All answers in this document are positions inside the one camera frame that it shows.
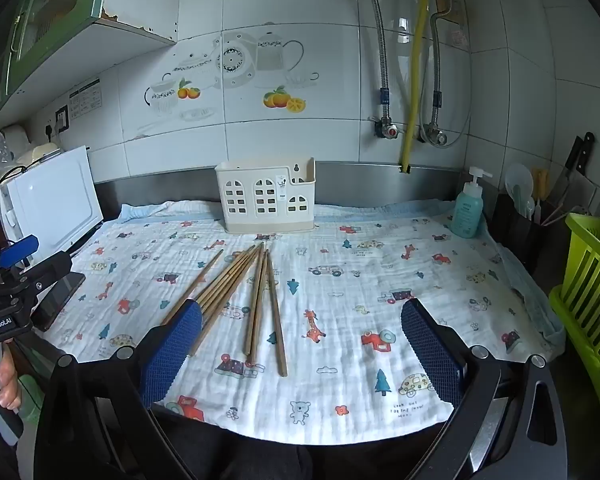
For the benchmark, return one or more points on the cartoon printed white cloth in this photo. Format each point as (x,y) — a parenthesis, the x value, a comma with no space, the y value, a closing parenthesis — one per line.
(340,240)

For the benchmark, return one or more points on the white notice sticker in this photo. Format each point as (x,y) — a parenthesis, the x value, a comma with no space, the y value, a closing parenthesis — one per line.
(86,97)

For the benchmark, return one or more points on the wall socket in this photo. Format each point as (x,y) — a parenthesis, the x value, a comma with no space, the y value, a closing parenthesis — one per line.
(62,119)

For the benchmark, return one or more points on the beige rounded object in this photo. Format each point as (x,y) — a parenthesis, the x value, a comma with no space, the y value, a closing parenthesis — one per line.
(37,152)

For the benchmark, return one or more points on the white appliance lid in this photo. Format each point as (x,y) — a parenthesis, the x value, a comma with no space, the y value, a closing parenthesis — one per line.
(50,200)

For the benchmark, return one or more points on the pile of wooden chopsticks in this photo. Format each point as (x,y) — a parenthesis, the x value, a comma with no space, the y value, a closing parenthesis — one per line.
(232,277)

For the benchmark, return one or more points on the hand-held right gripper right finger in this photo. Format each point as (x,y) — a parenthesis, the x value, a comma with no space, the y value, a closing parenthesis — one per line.
(432,350)

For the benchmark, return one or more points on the green dish rack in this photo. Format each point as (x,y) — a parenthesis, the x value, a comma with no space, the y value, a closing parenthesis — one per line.
(587,260)

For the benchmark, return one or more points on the wall plug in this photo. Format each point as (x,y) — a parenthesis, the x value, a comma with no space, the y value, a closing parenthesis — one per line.
(48,133)

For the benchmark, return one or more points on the metal pipe valve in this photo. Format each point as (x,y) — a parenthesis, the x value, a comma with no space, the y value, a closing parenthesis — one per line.
(437,136)

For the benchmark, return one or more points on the cream plastic utensil holder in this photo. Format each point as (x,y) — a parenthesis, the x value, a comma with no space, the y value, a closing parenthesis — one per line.
(267,172)

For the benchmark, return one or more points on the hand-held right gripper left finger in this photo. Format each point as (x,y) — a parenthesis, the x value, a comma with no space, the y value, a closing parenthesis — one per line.
(172,350)

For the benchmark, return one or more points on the teal soap pump bottle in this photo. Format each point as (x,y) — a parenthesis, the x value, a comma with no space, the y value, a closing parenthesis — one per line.
(467,215)

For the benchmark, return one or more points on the black utensil container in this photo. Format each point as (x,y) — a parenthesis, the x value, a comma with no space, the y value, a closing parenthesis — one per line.
(520,235)

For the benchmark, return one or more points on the person's left hand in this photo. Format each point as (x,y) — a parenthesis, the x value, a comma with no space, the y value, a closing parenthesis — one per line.
(7,380)

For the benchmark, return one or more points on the black smartphone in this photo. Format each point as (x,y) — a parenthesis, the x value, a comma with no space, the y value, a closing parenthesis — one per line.
(55,302)

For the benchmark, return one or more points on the green wall cabinet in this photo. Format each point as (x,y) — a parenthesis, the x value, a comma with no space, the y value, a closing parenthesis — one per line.
(55,0)

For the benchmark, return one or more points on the tableware tile decal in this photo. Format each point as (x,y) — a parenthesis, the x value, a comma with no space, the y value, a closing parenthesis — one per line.
(235,57)

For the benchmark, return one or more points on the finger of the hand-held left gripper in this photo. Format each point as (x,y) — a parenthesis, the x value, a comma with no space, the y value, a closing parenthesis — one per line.
(50,266)
(17,252)

